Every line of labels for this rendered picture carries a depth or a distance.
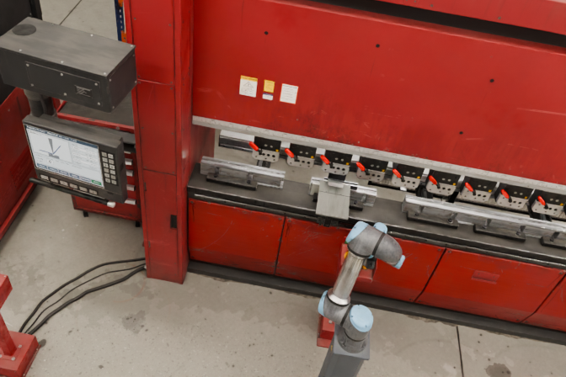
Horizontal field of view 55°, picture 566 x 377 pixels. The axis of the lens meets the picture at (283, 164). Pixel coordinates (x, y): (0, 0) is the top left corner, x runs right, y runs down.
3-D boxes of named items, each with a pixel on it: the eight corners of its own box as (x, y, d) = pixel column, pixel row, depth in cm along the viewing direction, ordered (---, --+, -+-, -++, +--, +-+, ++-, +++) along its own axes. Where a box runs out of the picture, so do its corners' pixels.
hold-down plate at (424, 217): (406, 220, 319) (408, 216, 317) (406, 213, 323) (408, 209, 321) (456, 230, 319) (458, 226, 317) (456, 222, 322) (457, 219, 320)
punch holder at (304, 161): (285, 164, 309) (290, 143, 297) (288, 155, 315) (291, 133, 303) (312, 169, 308) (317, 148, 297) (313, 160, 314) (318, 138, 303)
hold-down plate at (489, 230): (473, 232, 318) (476, 229, 316) (472, 225, 322) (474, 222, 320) (524, 242, 318) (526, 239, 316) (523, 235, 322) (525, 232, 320)
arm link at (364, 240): (339, 331, 258) (381, 239, 236) (312, 315, 262) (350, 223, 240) (348, 319, 268) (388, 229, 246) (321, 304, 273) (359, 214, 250)
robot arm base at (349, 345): (366, 356, 264) (371, 346, 258) (336, 350, 265) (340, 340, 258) (367, 328, 275) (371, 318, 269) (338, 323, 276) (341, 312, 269)
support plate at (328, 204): (315, 214, 298) (316, 213, 298) (319, 181, 317) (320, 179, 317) (347, 220, 298) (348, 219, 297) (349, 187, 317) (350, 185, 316)
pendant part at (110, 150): (36, 178, 259) (20, 120, 234) (50, 162, 267) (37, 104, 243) (123, 204, 254) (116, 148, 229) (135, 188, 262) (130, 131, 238)
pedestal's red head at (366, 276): (336, 277, 310) (342, 258, 297) (338, 255, 321) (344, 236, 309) (371, 284, 309) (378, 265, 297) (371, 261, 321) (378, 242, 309)
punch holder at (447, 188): (424, 191, 307) (434, 170, 296) (424, 181, 313) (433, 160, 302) (451, 196, 307) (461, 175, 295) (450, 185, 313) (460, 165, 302)
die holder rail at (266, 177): (200, 173, 326) (200, 161, 319) (202, 167, 330) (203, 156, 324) (281, 189, 325) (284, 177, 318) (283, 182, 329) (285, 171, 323)
